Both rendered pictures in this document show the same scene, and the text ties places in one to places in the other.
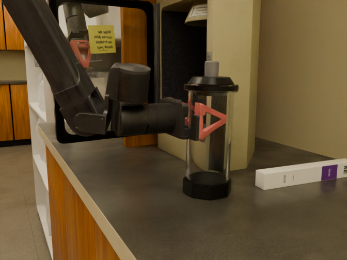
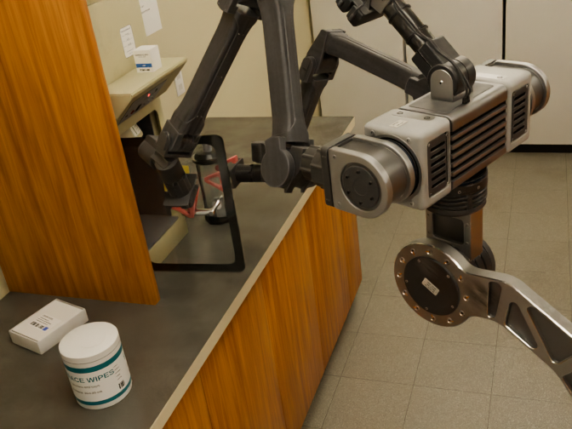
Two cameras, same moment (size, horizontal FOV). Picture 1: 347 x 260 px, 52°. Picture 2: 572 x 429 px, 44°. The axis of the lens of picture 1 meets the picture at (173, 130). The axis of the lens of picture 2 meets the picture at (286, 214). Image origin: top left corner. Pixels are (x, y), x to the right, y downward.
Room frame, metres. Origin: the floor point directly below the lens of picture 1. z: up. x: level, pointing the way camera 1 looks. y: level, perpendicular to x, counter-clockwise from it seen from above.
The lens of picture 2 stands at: (1.92, 1.63, 1.99)
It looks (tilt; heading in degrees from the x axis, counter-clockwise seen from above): 27 degrees down; 229
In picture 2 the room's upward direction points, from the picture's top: 8 degrees counter-clockwise
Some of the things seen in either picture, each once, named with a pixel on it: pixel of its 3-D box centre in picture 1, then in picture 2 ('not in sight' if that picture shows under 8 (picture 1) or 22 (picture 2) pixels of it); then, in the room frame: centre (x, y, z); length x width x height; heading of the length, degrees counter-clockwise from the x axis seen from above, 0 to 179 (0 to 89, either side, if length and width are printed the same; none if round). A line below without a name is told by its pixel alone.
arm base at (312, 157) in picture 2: not in sight; (328, 166); (1.05, 0.78, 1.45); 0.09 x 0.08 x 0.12; 0
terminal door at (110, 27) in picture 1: (106, 69); (180, 207); (1.02, 0.19, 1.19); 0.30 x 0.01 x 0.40; 122
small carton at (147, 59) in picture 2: not in sight; (147, 58); (0.91, 0.01, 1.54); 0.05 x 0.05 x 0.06; 27
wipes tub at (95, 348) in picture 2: not in sight; (96, 364); (1.43, 0.36, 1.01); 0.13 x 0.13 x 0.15
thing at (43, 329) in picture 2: not in sight; (48, 325); (1.39, 0.03, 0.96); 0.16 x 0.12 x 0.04; 11
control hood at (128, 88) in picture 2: not in sight; (145, 93); (0.95, 0.03, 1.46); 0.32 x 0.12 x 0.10; 27
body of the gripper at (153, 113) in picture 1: (160, 118); (243, 173); (0.66, 0.02, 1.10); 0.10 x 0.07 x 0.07; 27
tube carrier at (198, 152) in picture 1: (208, 135); not in sight; (0.71, -0.07, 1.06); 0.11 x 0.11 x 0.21
